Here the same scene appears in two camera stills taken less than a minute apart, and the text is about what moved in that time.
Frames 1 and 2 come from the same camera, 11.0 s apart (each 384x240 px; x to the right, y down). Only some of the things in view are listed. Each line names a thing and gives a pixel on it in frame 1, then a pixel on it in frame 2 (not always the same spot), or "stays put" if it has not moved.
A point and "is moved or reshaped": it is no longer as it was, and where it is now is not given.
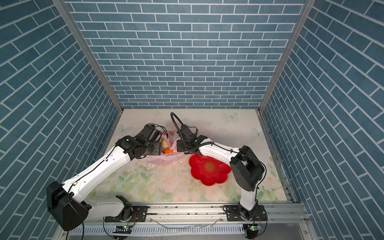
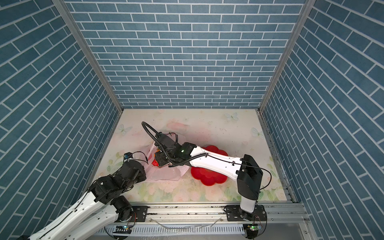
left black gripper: (158, 149) → (143, 174)
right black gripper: (179, 145) → (158, 155)
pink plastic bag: (164, 159) is moved or reshaped
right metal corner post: (307, 7) stays put
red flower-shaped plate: (209, 171) stays put
